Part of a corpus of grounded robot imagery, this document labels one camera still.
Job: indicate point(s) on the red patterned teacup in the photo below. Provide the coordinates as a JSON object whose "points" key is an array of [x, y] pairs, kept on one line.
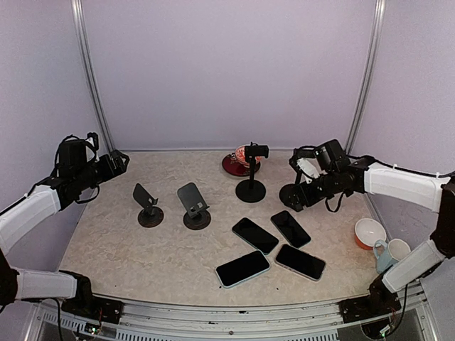
{"points": [[240, 156]]}

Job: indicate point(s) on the light blue mug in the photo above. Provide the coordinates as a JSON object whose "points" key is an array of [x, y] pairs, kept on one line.
{"points": [[384, 254]]}

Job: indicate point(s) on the folding phone stand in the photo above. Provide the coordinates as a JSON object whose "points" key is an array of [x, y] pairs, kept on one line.
{"points": [[197, 216], [150, 215]]}

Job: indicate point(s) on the phone black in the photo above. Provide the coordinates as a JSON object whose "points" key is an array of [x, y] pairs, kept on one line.
{"points": [[291, 230]]}

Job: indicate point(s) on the left folding phone stand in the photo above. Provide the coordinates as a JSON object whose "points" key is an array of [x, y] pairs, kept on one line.
{"points": [[150, 215]]}

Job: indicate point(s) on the black pole stand clamp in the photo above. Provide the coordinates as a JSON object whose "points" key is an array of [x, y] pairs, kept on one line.
{"points": [[297, 197]]}

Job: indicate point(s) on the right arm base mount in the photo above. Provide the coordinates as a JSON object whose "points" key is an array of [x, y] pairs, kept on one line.
{"points": [[370, 306]]}

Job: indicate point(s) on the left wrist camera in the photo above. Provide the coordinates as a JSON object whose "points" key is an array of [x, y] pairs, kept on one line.
{"points": [[93, 139]]}

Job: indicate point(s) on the red saucer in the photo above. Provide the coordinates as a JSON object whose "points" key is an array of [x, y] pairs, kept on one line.
{"points": [[233, 167]]}

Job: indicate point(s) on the front aluminium rail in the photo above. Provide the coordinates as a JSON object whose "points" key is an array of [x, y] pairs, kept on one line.
{"points": [[325, 320]]}

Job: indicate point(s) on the right aluminium frame post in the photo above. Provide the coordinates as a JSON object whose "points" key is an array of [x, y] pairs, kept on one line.
{"points": [[374, 44]]}

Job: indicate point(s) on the orange white bowl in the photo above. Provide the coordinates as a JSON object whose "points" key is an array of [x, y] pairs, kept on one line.
{"points": [[367, 232]]}

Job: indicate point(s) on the left aluminium frame post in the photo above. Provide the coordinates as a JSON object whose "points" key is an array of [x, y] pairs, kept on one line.
{"points": [[84, 46]]}

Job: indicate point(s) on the phone blue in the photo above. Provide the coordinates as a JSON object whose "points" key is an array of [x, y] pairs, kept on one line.
{"points": [[255, 235], [242, 269]]}

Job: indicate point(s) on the phone lower left blue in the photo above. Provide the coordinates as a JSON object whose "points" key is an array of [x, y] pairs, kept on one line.
{"points": [[242, 269]]}

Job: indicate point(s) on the middle folding phone stand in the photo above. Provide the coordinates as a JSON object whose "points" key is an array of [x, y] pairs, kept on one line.
{"points": [[197, 216]]}

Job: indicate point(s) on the phone lower right pink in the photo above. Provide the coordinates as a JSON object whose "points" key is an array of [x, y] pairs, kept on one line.
{"points": [[300, 262]]}

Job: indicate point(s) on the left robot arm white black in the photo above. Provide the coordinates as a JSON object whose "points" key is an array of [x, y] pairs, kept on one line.
{"points": [[77, 167]]}

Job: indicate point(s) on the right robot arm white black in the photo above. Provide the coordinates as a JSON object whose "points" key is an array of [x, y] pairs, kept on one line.
{"points": [[327, 170]]}

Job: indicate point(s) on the black pole stand centre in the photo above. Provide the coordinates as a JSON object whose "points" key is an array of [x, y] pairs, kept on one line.
{"points": [[251, 190]]}

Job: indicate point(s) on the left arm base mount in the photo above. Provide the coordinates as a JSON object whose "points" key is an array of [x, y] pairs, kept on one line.
{"points": [[100, 309]]}

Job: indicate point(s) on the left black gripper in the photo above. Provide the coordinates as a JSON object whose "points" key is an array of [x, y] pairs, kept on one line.
{"points": [[111, 172]]}

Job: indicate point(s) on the aluminium frame post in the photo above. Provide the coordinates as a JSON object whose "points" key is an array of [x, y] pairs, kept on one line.
{"points": [[374, 44], [84, 46]]}

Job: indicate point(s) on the phone upper left blue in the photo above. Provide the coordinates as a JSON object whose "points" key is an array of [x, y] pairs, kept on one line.
{"points": [[255, 235]]}

